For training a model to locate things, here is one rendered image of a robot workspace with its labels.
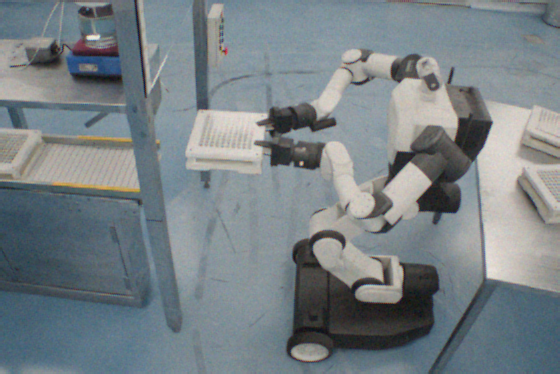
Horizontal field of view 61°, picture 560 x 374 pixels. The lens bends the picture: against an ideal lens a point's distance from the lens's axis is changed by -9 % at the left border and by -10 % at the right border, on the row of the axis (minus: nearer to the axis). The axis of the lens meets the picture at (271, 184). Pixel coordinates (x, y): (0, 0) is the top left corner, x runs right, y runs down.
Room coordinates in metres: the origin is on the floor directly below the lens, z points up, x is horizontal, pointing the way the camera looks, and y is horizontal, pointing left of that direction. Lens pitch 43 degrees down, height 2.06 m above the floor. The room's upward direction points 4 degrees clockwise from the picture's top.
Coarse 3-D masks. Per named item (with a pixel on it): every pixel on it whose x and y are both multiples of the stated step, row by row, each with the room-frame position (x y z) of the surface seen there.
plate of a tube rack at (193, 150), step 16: (208, 112) 1.47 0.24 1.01; (224, 112) 1.48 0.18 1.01; (240, 112) 1.48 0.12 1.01; (208, 128) 1.38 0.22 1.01; (256, 128) 1.39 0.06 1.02; (192, 144) 1.29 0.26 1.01; (208, 144) 1.29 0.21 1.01; (224, 144) 1.29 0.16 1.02; (240, 144) 1.30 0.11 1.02; (256, 160) 1.24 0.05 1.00
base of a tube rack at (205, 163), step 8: (264, 136) 1.41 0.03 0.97; (200, 160) 1.26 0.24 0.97; (208, 160) 1.27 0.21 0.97; (216, 160) 1.27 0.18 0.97; (224, 160) 1.27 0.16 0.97; (232, 160) 1.27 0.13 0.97; (240, 160) 1.27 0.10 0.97; (192, 168) 1.24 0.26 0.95; (200, 168) 1.24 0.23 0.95; (208, 168) 1.24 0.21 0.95; (216, 168) 1.24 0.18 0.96; (224, 168) 1.24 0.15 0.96; (232, 168) 1.24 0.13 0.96; (240, 168) 1.24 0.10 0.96; (248, 168) 1.24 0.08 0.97; (256, 168) 1.24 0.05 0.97
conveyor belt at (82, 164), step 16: (48, 144) 1.50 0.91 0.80; (48, 160) 1.40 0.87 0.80; (64, 160) 1.41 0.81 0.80; (80, 160) 1.42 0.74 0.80; (96, 160) 1.42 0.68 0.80; (112, 160) 1.43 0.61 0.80; (128, 160) 1.43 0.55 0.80; (32, 176) 1.31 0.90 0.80; (48, 176) 1.31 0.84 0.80; (64, 176) 1.32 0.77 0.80; (80, 176) 1.33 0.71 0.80; (96, 176) 1.33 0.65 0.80; (112, 176) 1.34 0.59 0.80; (128, 176) 1.34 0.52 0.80
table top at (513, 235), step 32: (512, 128) 1.79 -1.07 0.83; (480, 160) 1.54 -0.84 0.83; (512, 160) 1.56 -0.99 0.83; (544, 160) 1.57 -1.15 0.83; (480, 192) 1.35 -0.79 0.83; (512, 192) 1.36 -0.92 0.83; (480, 224) 1.20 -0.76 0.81; (512, 224) 1.19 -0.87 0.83; (544, 224) 1.20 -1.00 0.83; (512, 256) 1.04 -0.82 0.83; (544, 256) 1.04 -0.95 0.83; (512, 288) 0.93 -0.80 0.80; (544, 288) 0.91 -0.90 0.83
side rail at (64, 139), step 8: (48, 136) 1.51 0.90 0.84; (56, 136) 1.51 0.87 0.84; (64, 136) 1.51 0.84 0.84; (72, 136) 1.52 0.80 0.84; (88, 144) 1.50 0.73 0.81; (96, 144) 1.50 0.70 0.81; (104, 144) 1.50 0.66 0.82; (112, 144) 1.50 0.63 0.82; (120, 144) 1.50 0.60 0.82; (128, 144) 1.50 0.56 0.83
